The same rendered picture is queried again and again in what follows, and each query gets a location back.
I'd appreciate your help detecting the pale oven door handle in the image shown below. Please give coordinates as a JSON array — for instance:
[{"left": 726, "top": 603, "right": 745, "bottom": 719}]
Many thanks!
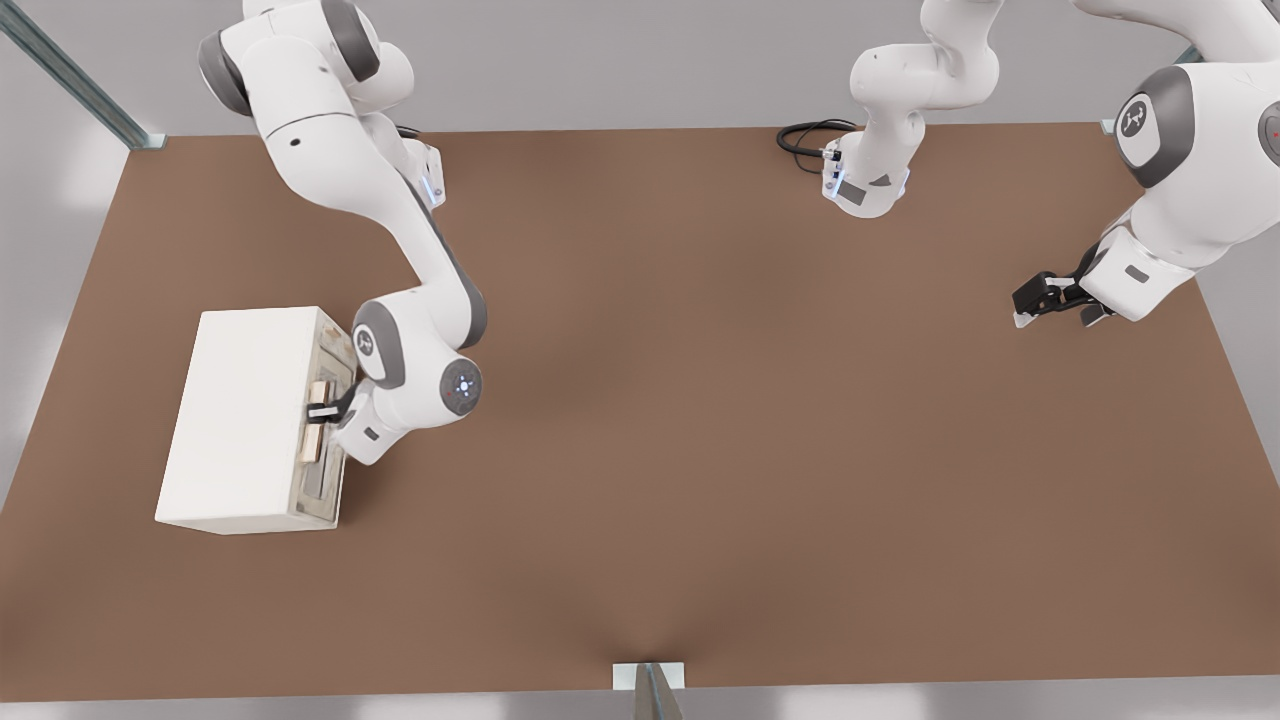
[{"left": 299, "top": 379, "right": 332, "bottom": 465}]

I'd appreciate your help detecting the white oven door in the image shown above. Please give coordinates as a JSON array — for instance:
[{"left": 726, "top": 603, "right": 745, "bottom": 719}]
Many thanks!
[{"left": 289, "top": 308, "right": 359, "bottom": 529}]

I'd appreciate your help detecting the white oven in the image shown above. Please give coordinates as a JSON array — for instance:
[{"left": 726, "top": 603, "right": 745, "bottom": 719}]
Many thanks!
[{"left": 154, "top": 306, "right": 359, "bottom": 536}]

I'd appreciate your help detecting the black cable loop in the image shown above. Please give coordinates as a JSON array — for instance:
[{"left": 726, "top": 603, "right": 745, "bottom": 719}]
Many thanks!
[{"left": 776, "top": 119, "right": 863, "bottom": 160}]

